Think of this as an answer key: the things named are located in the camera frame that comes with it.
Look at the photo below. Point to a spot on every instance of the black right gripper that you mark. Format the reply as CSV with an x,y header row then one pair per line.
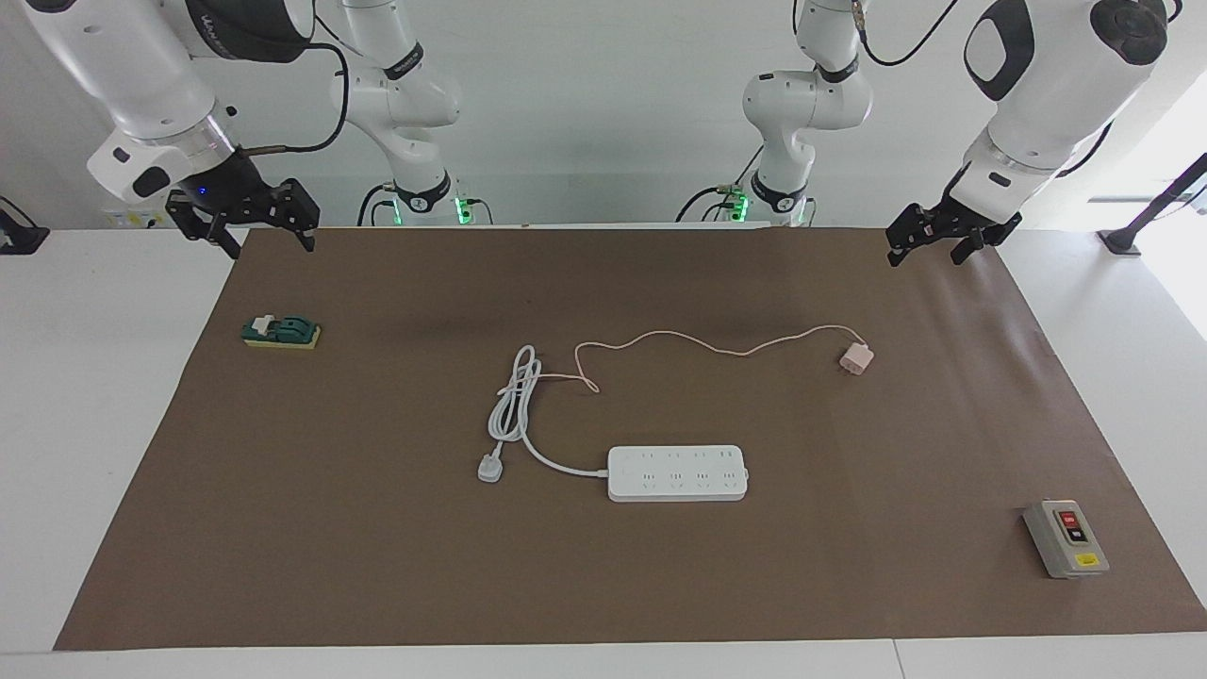
x,y
226,193

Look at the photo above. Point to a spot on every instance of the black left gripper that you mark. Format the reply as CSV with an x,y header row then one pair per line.
x,y
976,212

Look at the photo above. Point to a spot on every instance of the white power strip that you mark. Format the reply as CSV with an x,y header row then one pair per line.
x,y
677,474

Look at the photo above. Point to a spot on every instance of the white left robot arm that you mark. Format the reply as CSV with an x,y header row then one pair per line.
x,y
1047,85

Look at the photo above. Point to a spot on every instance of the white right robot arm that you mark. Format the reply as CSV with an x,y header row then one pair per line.
x,y
132,66

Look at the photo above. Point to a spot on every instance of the black metal stand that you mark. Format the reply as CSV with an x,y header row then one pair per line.
x,y
1146,212

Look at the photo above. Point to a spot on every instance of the black clamp object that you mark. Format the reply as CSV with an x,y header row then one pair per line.
x,y
21,236

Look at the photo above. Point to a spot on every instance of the brown table mat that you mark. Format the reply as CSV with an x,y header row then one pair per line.
x,y
603,566

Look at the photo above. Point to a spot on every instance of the white wall socket plate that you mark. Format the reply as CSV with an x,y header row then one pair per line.
x,y
137,220

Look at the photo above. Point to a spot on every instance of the grey on-off switch box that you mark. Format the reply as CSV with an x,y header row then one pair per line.
x,y
1066,538

